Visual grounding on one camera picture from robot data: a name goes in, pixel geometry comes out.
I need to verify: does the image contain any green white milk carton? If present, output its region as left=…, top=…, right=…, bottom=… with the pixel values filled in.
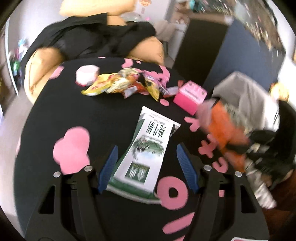
left=106, top=106, right=181, bottom=204

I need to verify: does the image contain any orange snack bag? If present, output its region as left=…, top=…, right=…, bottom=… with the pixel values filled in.
left=196, top=99, right=250, bottom=173

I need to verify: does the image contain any yellow wafer snack bag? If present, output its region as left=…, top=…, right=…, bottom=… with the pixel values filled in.
left=81, top=73, right=119, bottom=96

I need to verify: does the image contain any red foil snack wrapper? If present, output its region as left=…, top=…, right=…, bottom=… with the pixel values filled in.
left=162, top=86, right=179, bottom=98

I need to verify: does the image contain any orange snack wrapper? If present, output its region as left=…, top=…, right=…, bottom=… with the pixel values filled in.
left=106, top=68, right=147, bottom=98

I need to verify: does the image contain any pink tissue box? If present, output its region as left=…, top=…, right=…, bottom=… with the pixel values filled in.
left=174, top=81, right=207, bottom=115

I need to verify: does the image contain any pink chip snack bag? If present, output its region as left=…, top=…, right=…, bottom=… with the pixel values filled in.
left=142, top=71, right=169, bottom=101

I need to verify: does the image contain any small pink white box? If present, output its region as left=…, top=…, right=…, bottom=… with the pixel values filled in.
left=75, top=65, right=100, bottom=86

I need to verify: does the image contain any tan leather sofa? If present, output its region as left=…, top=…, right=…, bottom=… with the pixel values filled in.
left=22, top=1, right=164, bottom=103

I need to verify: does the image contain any blue chair back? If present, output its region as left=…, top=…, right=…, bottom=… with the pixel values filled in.
left=203, top=20, right=286, bottom=91

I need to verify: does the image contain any black clothing on sofa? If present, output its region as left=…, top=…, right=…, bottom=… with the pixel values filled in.
left=21, top=13, right=156, bottom=71

